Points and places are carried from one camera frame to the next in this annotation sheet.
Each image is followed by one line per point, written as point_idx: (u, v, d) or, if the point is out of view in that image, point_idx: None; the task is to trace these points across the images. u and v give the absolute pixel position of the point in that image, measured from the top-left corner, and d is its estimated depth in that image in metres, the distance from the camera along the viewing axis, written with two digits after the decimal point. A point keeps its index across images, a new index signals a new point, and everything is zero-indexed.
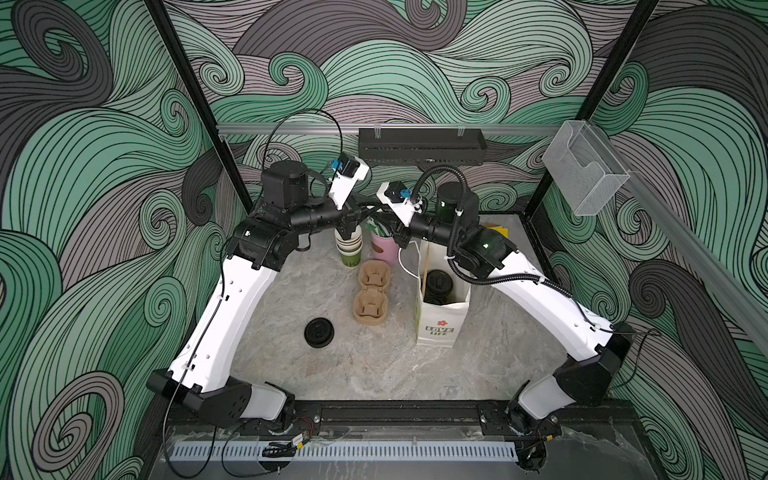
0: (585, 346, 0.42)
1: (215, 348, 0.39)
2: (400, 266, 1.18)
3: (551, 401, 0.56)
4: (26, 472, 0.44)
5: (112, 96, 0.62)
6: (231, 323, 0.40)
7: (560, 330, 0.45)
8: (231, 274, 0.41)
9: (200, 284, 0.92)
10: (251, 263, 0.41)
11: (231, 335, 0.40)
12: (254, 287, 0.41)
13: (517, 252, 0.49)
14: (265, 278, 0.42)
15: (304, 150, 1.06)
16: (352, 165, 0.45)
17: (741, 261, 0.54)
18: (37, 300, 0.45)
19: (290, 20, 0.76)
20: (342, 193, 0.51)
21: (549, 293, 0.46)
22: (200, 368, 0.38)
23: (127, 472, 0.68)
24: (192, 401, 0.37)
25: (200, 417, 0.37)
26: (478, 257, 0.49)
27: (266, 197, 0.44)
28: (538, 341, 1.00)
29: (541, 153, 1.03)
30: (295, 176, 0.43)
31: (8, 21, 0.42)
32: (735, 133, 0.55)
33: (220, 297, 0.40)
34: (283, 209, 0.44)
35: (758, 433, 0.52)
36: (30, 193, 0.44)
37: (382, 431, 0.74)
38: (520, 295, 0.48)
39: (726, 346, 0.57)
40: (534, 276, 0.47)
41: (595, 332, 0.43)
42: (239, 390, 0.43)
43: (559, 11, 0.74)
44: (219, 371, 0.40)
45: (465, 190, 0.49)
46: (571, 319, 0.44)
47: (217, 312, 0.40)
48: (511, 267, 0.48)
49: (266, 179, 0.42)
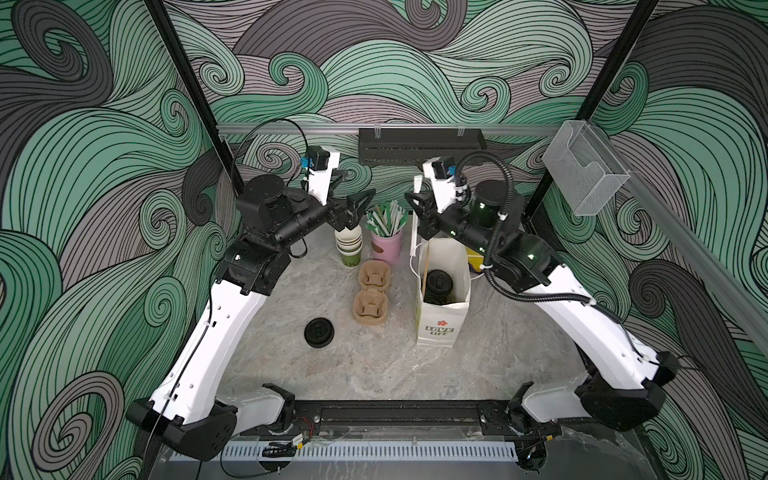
0: (632, 379, 0.39)
1: (197, 377, 0.38)
2: (400, 266, 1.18)
3: (559, 409, 0.56)
4: (26, 472, 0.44)
5: (112, 96, 0.62)
6: (216, 351, 0.39)
7: (600, 356, 0.42)
8: (219, 300, 0.40)
9: (200, 284, 0.92)
10: (239, 288, 0.41)
11: (216, 362, 0.39)
12: (243, 312, 0.41)
13: (563, 267, 0.43)
14: (256, 299, 0.42)
15: (304, 150, 1.06)
16: (321, 158, 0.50)
17: (741, 261, 0.54)
18: (37, 300, 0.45)
19: (290, 20, 0.76)
20: (320, 188, 0.49)
21: (595, 316, 0.41)
22: (183, 397, 0.37)
23: (128, 472, 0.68)
24: (172, 434, 0.35)
25: (180, 449, 0.35)
26: (520, 268, 0.43)
27: (247, 221, 0.41)
28: (538, 341, 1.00)
29: (541, 153, 1.03)
30: (267, 199, 0.39)
31: (8, 21, 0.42)
32: (735, 133, 0.55)
33: (206, 324, 0.40)
34: (267, 232, 0.42)
35: (758, 433, 0.52)
36: (30, 193, 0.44)
37: (381, 431, 0.74)
38: (561, 314, 0.43)
39: (727, 346, 0.57)
40: (584, 298, 0.42)
41: (643, 364, 0.39)
42: (223, 421, 0.42)
43: (559, 11, 0.74)
44: (202, 399, 0.38)
45: (508, 191, 0.42)
46: (620, 349, 0.40)
47: (203, 338, 0.39)
48: (557, 285, 0.42)
49: (243, 205, 0.38)
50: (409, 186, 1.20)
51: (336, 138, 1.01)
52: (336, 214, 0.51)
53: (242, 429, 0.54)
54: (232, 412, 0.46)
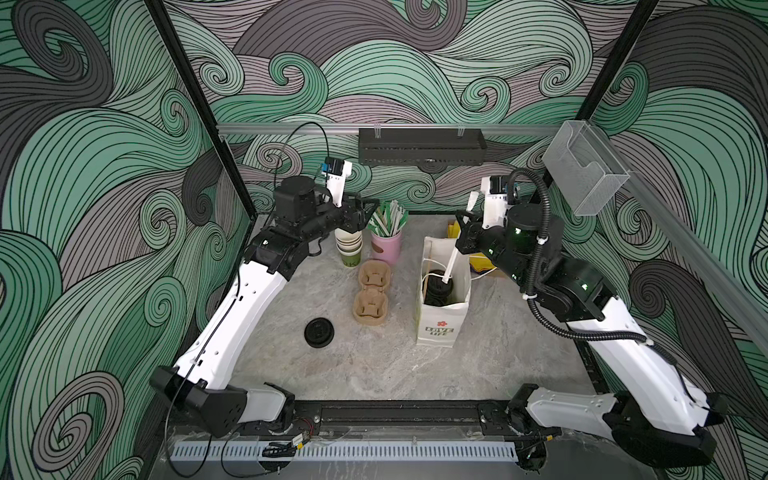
0: (684, 426, 0.37)
1: (224, 344, 0.40)
2: (400, 266, 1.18)
3: (570, 420, 0.55)
4: (25, 472, 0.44)
5: (112, 96, 0.62)
6: (241, 323, 0.42)
7: (651, 399, 0.39)
8: (247, 276, 0.45)
9: (201, 284, 0.92)
10: (266, 268, 0.45)
11: (239, 335, 0.42)
12: (268, 290, 0.45)
13: (616, 298, 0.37)
14: (277, 284, 0.46)
15: (304, 150, 1.06)
16: (339, 164, 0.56)
17: (741, 261, 0.54)
18: (37, 300, 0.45)
19: (290, 20, 0.76)
20: (338, 189, 0.59)
21: (651, 358, 0.38)
22: (208, 363, 0.39)
23: (127, 472, 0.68)
24: (197, 398, 0.37)
25: (204, 413, 0.37)
26: (572, 298, 0.39)
27: (278, 212, 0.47)
28: (538, 341, 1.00)
29: (541, 153, 1.03)
30: (304, 192, 0.47)
31: (8, 21, 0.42)
32: (735, 134, 0.55)
33: (234, 297, 0.43)
34: (294, 222, 0.49)
35: (759, 434, 0.52)
36: (30, 193, 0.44)
37: (381, 431, 0.74)
38: (613, 353, 0.40)
39: (727, 346, 0.57)
40: (639, 337, 0.39)
41: (696, 409, 0.37)
42: (233, 399, 0.42)
43: (559, 11, 0.74)
44: (223, 370, 0.40)
45: (546, 213, 0.40)
46: (675, 393, 0.37)
47: (230, 310, 0.43)
48: (611, 321, 0.39)
49: (280, 196, 0.46)
50: (409, 186, 1.20)
51: (336, 138, 1.01)
52: (349, 217, 0.59)
53: (244, 419, 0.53)
54: (244, 393, 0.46)
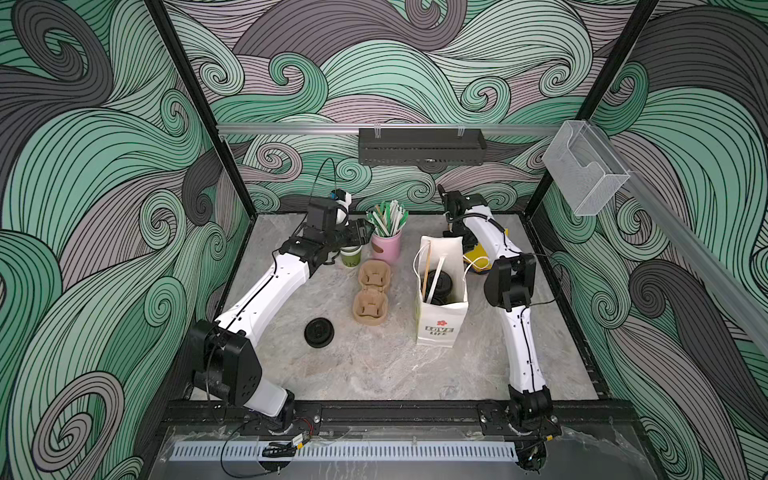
0: (495, 253, 0.68)
1: (260, 307, 0.47)
2: (400, 266, 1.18)
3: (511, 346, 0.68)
4: (26, 472, 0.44)
5: (112, 97, 0.62)
6: (274, 295, 0.49)
7: (488, 246, 0.71)
8: (283, 261, 0.55)
9: (201, 284, 0.92)
10: (298, 258, 0.55)
11: (272, 305, 0.49)
12: (298, 274, 0.54)
13: (483, 205, 0.77)
14: (303, 273, 0.56)
15: (305, 150, 1.06)
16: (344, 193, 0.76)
17: (742, 260, 0.54)
18: (37, 300, 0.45)
19: (290, 20, 0.76)
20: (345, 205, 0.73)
21: (488, 225, 0.72)
22: (247, 319, 0.45)
23: (127, 472, 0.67)
24: (235, 346, 0.41)
25: (236, 364, 0.41)
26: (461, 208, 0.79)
27: (309, 221, 0.61)
28: (538, 341, 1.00)
29: (541, 153, 1.03)
30: (333, 208, 0.62)
31: (8, 21, 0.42)
32: (734, 133, 0.55)
33: (271, 274, 0.52)
34: (321, 230, 0.61)
35: (758, 433, 0.52)
36: (30, 194, 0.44)
37: (381, 432, 0.74)
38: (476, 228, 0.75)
39: (726, 346, 0.57)
40: (483, 215, 0.74)
41: (504, 248, 0.67)
42: (254, 370, 0.46)
43: (559, 11, 0.74)
44: (258, 330, 0.46)
45: (443, 194, 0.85)
46: (494, 239, 0.69)
47: (266, 285, 0.50)
48: (477, 211, 0.75)
49: (313, 208, 0.60)
50: (408, 186, 1.20)
51: (336, 138, 1.01)
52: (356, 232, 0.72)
53: (252, 405, 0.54)
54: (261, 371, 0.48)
